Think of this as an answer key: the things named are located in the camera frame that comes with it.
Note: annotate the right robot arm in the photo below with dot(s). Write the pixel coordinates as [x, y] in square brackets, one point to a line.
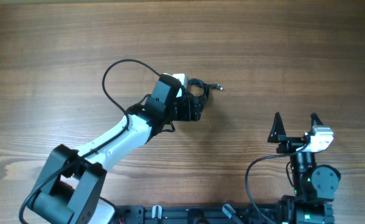
[314, 185]

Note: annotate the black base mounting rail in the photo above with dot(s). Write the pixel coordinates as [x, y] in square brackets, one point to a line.
[265, 213]

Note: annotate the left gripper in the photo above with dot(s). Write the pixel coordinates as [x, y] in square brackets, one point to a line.
[191, 110]

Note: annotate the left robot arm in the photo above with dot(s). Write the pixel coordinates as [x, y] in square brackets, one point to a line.
[69, 186]

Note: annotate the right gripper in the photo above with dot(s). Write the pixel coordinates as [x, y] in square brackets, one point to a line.
[278, 135]

